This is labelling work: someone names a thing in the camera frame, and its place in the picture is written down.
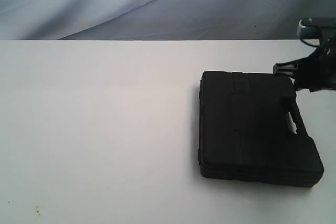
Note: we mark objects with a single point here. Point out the white backdrop cloth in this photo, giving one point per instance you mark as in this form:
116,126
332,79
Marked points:
157,19

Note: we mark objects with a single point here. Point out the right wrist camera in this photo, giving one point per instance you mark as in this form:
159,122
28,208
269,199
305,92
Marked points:
316,28

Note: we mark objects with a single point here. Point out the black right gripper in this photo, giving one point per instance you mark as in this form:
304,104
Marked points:
315,72

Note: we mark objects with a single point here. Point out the black plastic tool case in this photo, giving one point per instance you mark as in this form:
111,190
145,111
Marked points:
250,129

